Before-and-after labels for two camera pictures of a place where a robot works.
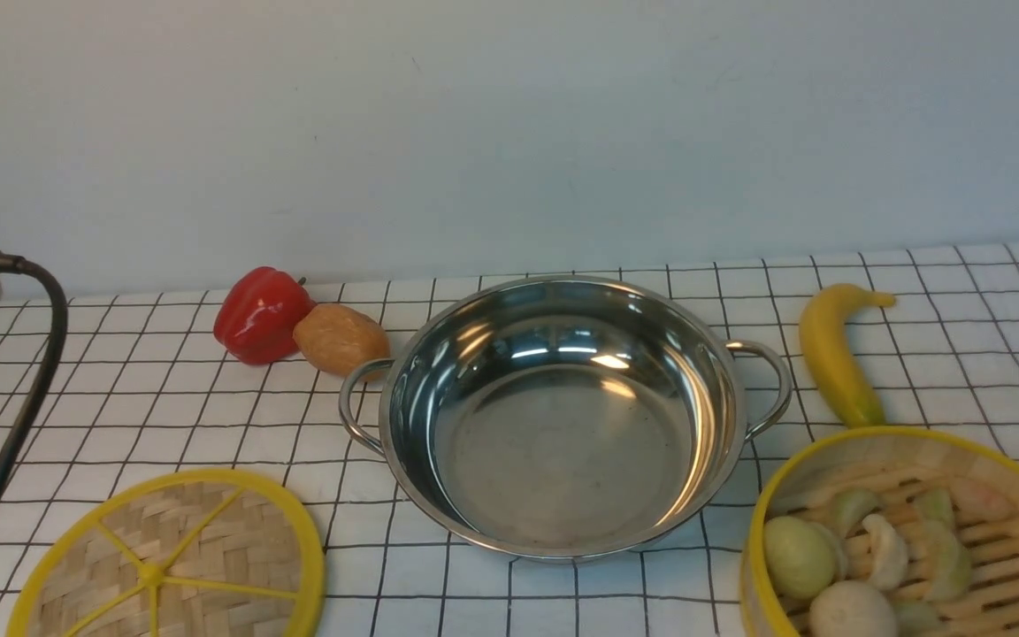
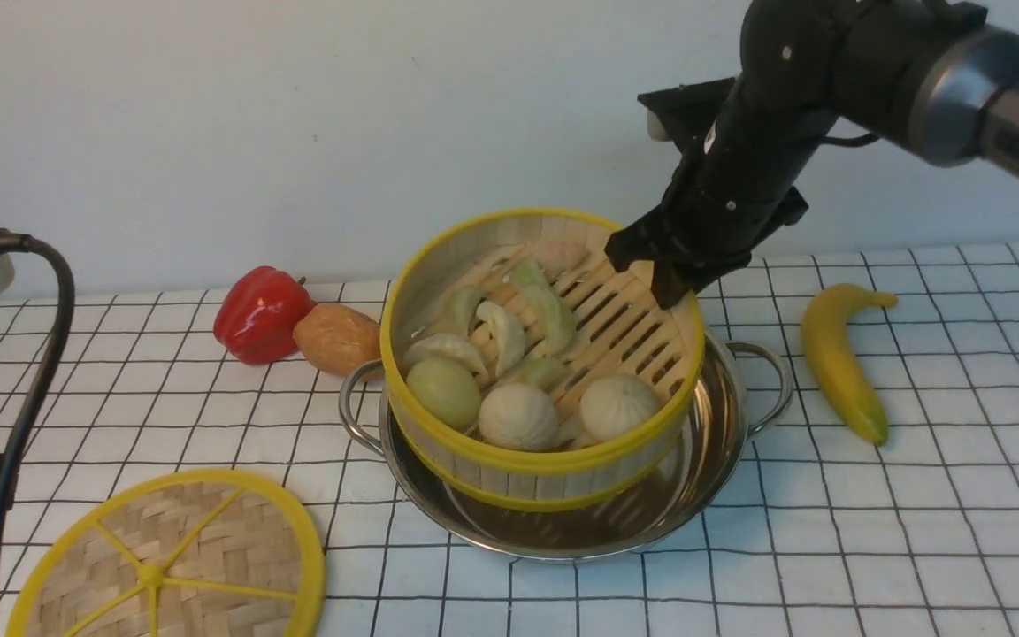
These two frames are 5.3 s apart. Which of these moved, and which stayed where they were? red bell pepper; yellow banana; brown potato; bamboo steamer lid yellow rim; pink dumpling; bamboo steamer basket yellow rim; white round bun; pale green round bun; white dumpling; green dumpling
Moved: pale green round bun; pink dumpling; white dumpling; green dumpling; bamboo steamer basket yellow rim; white round bun
Stayed: yellow banana; bamboo steamer lid yellow rim; red bell pepper; brown potato
